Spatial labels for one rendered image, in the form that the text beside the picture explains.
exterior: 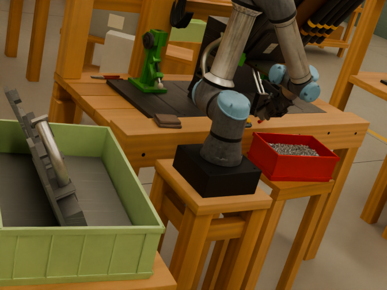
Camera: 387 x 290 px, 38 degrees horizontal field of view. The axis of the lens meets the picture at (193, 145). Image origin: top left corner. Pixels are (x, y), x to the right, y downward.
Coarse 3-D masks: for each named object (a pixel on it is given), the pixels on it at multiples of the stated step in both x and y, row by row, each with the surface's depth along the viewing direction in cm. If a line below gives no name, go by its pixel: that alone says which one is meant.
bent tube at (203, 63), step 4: (216, 40) 259; (220, 40) 257; (208, 44) 262; (212, 44) 260; (216, 44) 259; (208, 48) 262; (212, 48) 261; (204, 52) 263; (208, 52) 263; (204, 56) 263; (200, 60) 264; (204, 60) 263; (200, 64) 263; (204, 64) 262; (204, 68) 261; (204, 72) 260
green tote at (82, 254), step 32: (0, 128) 181; (64, 128) 190; (96, 128) 194; (128, 192) 171; (0, 224) 131; (160, 224) 147; (0, 256) 133; (32, 256) 136; (64, 256) 140; (96, 256) 143; (128, 256) 147
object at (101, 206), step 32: (0, 160) 180; (32, 160) 185; (64, 160) 190; (96, 160) 196; (0, 192) 163; (32, 192) 167; (96, 192) 176; (32, 224) 153; (96, 224) 160; (128, 224) 164
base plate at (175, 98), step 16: (112, 80) 260; (128, 96) 246; (144, 96) 251; (160, 96) 256; (176, 96) 261; (144, 112) 236; (160, 112) 238; (176, 112) 242; (192, 112) 247; (288, 112) 281; (304, 112) 287; (320, 112) 294
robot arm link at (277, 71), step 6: (276, 66) 210; (282, 66) 210; (270, 72) 213; (276, 72) 210; (282, 72) 209; (288, 72) 208; (270, 78) 212; (276, 78) 209; (282, 78) 209; (288, 78) 207; (276, 84) 213; (282, 84) 211
